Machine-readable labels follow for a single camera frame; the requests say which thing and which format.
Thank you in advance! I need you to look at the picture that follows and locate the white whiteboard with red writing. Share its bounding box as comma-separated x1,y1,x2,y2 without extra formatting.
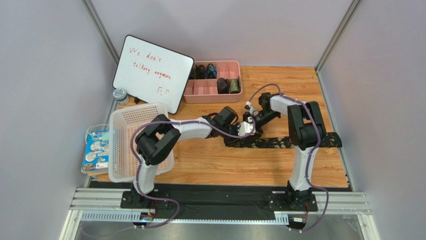
112,35,195,114

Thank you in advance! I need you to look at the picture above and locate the black rolled tie far left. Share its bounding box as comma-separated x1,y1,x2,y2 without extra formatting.
188,65,196,80

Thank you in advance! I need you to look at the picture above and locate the white plastic mesh basket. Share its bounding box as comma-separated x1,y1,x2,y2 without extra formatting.
108,102,168,183

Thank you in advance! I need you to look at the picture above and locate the black floral patterned tie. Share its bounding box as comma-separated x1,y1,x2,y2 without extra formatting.
223,132,343,149

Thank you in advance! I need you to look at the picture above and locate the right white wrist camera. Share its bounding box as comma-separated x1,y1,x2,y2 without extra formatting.
244,101,259,116

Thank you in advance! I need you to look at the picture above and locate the olive green rolled tie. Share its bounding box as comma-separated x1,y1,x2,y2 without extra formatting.
228,76,241,94

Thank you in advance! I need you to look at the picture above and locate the aluminium frame rail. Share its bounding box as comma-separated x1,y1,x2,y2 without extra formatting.
60,183,380,240

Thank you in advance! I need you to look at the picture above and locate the small blue white jar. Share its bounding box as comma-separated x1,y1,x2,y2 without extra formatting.
113,88,130,106

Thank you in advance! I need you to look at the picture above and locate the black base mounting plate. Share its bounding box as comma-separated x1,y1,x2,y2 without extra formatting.
89,181,352,221

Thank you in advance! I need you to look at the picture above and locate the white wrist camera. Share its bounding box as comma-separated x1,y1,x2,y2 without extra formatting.
244,101,259,116
237,120,256,137

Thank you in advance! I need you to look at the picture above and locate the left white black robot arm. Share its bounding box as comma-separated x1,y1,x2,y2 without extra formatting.
130,108,256,197

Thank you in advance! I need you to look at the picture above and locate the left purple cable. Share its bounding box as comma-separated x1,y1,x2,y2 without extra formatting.
129,118,257,229

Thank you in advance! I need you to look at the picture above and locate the pink divided organizer box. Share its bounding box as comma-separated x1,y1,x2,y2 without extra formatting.
183,60,243,104

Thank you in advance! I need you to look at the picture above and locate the dark blue rolled tie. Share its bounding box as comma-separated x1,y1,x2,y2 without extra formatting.
206,63,218,79

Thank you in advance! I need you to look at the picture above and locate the black glossy rolled tie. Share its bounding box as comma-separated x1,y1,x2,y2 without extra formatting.
216,77,230,95

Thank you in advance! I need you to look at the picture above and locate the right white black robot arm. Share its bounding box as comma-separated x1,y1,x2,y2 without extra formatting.
237,92,327,210

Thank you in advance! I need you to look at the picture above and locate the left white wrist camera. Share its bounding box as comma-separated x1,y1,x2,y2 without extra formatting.
237,120,256,137

